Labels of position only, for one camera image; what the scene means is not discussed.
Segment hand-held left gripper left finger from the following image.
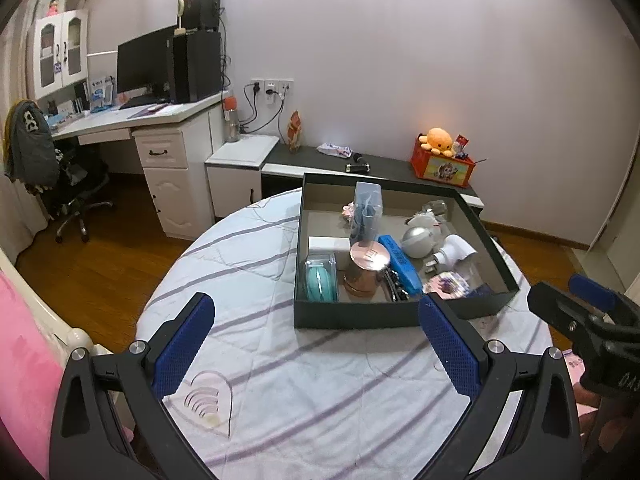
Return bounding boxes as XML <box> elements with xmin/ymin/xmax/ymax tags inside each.
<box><xmin>49</xmin><ymin>291</ymin><xmax>217</xmax><ymax>480</ymax></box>

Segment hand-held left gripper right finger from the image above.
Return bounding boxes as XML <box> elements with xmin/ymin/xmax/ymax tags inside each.
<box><xmin>417</xmin><ymin>292</ymin><xmax>585</xmax><ymax>480</ymax></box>

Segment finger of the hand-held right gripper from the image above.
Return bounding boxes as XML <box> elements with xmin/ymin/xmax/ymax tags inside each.
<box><xmin>526</xmin><ymin>281</ymin><xmax>608</xmax><ymax>356</ymax></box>
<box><xmin>567</xmin><ymin>273</ymin><xmax>640</xmax><ymax>321</ymax></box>

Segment pink striped packet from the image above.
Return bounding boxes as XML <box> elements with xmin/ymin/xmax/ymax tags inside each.
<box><xmin>422</xmin><ymin>271</ymin><xmax>473</xmax><ymax>302</ymax></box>

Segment long blue case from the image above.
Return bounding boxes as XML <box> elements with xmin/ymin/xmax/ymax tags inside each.
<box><xmin>377</xmin><ymin>234</ymin><xmax>420</xmax><ymax>295</ymax></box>

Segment black storage tray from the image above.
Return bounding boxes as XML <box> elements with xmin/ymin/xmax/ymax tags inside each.
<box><xmin>293</xmin><ymin>172</ymin><xmax>521</xmax><ymax>330</ymax></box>

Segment teal round case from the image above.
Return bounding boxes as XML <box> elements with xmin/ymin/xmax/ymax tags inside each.
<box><xmin>304</xmin><ymin>254</ymin><xmax>338</xmax><ymax>302</ymax></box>

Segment white plug adapter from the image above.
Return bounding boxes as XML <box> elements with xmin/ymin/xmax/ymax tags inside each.
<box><xmin>425</xmin><ymin>234</ymin><xmax>477</xmax><ymax>276</ymax></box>

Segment grey ball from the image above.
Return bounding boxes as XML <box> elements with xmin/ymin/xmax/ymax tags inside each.
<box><xmin>401</xmin><ymin>226</ymin><xmax>435</xmax><ymax>259</ymax></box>

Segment rose gold round tin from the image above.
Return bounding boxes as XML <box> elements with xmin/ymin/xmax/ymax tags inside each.
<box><xmin>342</xmin><ymin>241</ymin><xmax>392</xmax><ymax>297</ymax></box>

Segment white plush toy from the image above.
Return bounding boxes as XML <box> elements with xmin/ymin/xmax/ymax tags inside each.
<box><xmin>405</xmin><ymin>212</ymin><xmax>446</xmax><ymax>233</ymax></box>

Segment pink bedding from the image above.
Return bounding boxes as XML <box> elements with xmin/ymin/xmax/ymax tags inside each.
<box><xmin>0</xmin><ymin>270</ymin><xmax>136</xmax><ymax>480</ymax></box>

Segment clear blue plastic container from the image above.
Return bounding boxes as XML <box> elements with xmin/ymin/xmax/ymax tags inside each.
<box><xmin>350</xmin><ymin>181</ymin><xmax>385</xmax><ymax>246</ymax></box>

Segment red printed box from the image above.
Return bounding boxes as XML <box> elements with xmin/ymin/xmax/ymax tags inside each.
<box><xmin>411</xmin><ymin>135</ymin><xmax>477</xmax><ymax>188</ymax></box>

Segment black office chair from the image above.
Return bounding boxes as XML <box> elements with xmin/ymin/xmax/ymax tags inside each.
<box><xmin>37</xmin><ymin>142</ymin><xmax>113</xmax><ymax>243</ymax></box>

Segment white desk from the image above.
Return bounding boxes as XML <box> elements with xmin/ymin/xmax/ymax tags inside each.
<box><xmin>50</xmin><ymin>91</ymin><xmax>231</xmax><ymax>241</ymax></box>

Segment orange octopus plush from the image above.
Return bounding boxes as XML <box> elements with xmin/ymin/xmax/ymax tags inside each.
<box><xmin>417</xmin><ymin>127</ymin><xmax>457</xmax><ymax>157</ymax></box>

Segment black white low cabinet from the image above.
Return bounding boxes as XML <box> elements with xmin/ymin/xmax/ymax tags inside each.
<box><xmin>205</xmin><ymin>134</ymin><xmax>486</xmax><ymax>221</ymax></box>

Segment beige curtain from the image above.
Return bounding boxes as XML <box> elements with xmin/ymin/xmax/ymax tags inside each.
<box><xmin>0</xmin><ymin>25</ymin><xmax>51</xmax><ymax>263</ymax></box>

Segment jar with red lid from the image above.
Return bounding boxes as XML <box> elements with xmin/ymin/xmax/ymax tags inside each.
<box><xmin>223</xmin><ymin>91</ymin><xmax>242</xmax><ymax>143</ymax></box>

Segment black keyboard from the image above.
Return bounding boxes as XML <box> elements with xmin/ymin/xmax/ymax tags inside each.
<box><xmin>120</xmin><ymin>95</ymin><xmax>166</xmax><ymax>109</ymax></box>

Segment grey jacket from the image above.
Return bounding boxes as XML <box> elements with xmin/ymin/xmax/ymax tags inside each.
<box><xmin>4</xmin><ymin>100</ymin><xmax>60</xmax><ymax>186</ymax></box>

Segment blue box on desk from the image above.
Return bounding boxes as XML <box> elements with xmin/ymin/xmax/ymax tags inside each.
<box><xmin>90</xmin><ymin>75</ymin><xmax>116</xmax><ymax>111</ymax></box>

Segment black computer tower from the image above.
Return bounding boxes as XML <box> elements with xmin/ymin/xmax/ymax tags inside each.
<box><xmin>172</xmin><ymin>30</ymin><xmax>223</xmax><ymax>103</ymax></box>

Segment black computer monitor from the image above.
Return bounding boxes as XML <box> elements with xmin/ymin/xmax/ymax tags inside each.
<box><xmin>116</xmin><ymin>25</ymin><xmax>180</xmax><ymax>96</ymax></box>

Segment white glass door cabinet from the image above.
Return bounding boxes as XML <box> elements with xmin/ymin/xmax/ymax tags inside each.
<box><xmin>25</xmin><ymin>7</ymin><xmax>91</xmax><ymax>101</ymax></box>

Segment black box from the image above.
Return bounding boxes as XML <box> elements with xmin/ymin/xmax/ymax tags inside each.
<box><xmin>182</xmin><ymin>0</ymin><xmax>221</xmax><ymax>31</ymax></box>

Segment white bed frame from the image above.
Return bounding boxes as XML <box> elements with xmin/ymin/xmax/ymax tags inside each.
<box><xmin>0</xmin><ymin>247</ymin><xmax>113</xmax><ymax>361</ymax></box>

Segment black cables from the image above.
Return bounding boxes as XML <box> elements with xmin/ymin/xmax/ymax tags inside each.
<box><xmin>240</xmin><ymin>82</ymin><xmax>288</xmax><ymax>136</ymax></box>

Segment white wall power strip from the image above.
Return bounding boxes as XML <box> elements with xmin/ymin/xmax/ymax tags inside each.
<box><xmin>250</xmin><ymin>78</ymin><xmax>293</xmax><ymax>96</ymax></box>

